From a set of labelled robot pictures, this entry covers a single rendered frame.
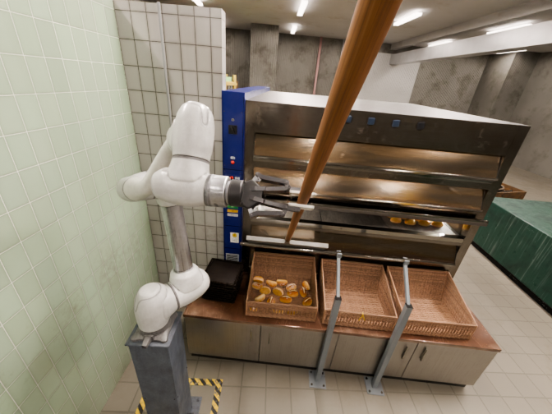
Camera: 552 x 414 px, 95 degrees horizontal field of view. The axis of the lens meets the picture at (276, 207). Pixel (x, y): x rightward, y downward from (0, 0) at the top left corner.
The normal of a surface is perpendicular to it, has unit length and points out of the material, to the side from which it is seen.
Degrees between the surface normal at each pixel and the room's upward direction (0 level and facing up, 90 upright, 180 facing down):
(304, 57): 90
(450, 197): 70
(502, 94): 90
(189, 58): 90
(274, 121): 90
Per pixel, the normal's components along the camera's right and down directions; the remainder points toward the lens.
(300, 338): -0.07, 0.44
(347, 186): -0.04, 0.11
